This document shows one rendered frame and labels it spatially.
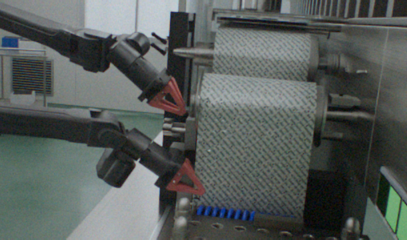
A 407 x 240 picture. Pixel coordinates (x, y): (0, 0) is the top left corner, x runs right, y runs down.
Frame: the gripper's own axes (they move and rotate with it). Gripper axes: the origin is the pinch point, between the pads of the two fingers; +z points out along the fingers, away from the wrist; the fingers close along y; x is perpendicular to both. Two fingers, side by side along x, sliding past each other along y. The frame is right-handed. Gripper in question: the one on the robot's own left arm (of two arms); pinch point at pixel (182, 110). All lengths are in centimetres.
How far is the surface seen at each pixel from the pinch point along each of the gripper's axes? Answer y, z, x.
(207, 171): 7.6, 12.2, -3.6
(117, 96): -536, -22, -233
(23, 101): -412, -94, -263
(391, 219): 37, 28, 22
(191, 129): -0.6, 4.7, -2.0
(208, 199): 8.3, 16.5, -7.9
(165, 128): -1.2, 0.3, -6.2
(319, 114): 5.4, 19.8, 21.0
